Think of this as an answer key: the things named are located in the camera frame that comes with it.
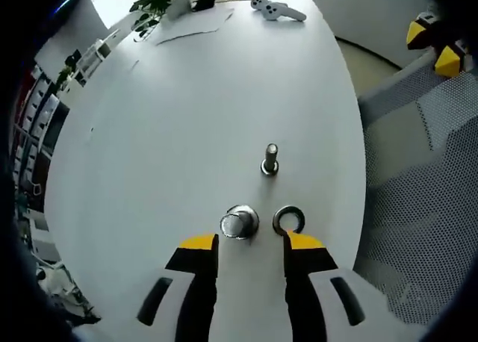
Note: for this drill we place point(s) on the grey storage shelving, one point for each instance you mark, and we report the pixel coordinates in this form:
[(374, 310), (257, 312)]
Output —
[(37, 125)]

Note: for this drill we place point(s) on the small black pouch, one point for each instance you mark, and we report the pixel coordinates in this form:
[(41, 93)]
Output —
[(205, 3)]

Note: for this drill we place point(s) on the thin threaded stud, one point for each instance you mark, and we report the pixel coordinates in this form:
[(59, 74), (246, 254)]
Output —
[(270, 151)]

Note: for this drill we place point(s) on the white plant pot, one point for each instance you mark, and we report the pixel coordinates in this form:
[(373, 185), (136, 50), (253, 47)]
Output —
[(179, 6)]

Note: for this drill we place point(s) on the black desktop device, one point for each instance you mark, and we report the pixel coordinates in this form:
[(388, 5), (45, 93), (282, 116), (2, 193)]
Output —
[(73, 58)]

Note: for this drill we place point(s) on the medium steel washer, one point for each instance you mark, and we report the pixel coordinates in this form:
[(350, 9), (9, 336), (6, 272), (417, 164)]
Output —
[(276, 219)]

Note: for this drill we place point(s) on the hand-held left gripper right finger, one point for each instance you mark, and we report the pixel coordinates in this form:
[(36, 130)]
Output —
[(302, 282)]

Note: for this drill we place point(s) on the grey mesh office chair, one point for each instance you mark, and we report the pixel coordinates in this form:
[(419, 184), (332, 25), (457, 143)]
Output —
[(411, 207)]

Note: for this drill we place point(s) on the thick threaded stud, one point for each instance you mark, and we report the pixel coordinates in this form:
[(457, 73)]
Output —
[(232, 225)]

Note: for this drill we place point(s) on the white game controller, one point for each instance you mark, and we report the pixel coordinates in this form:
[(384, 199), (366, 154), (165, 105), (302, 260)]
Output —
[(284, 12), (257, 3)]

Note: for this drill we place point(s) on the rows of white storage bins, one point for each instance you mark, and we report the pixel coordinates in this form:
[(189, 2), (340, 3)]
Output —
[(41, 107)]

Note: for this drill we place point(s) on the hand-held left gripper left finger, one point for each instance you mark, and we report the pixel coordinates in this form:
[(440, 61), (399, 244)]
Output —
[(194, 282)]

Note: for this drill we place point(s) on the white slatted chair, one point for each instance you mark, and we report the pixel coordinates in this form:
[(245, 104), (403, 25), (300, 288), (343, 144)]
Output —
[(93, 56)]

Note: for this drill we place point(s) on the small green potted plant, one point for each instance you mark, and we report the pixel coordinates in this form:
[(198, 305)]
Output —
[(65, 75)]

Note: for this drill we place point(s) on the small steel washer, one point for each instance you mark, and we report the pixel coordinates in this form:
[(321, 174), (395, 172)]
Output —
[(263, 168)]

